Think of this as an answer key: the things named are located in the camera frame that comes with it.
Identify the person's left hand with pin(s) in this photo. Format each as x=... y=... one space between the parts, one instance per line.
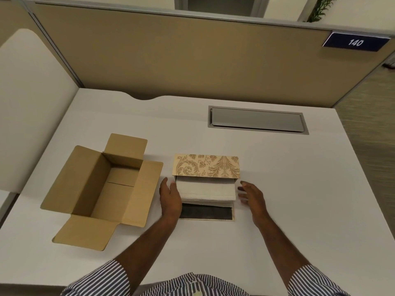
x=171 y=203

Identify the person's right hand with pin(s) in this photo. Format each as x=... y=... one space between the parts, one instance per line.
x=256 y=203

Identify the person's left fingers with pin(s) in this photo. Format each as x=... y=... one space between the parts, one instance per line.
x=168 y=188

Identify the person's right thumb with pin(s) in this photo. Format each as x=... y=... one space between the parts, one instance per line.
x=247 y=184

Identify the person's left forearm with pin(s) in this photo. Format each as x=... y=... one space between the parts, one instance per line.
x=148 y=249

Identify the person's right forearm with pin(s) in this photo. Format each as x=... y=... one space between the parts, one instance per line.
x=280 y=246

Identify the white folded cloth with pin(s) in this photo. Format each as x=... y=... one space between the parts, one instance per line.
x=206 y=191

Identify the open brown cardboard box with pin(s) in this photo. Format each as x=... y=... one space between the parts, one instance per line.
x=105 y=191

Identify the blue white striped shirt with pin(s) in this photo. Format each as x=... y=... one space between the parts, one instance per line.
x=101 y=282

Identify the white rounded side panel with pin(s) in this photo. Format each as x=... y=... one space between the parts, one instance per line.
x=34 y=120

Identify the blue number sign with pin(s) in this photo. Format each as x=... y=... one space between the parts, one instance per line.
x=355 y=42

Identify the green plant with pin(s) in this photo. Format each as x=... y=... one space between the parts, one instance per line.
x=321 y=9

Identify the narrow beige partition panel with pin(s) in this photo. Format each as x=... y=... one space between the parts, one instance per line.
x=18 y=18

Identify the grey door frame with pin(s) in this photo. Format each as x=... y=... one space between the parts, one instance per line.
x=219 y=4

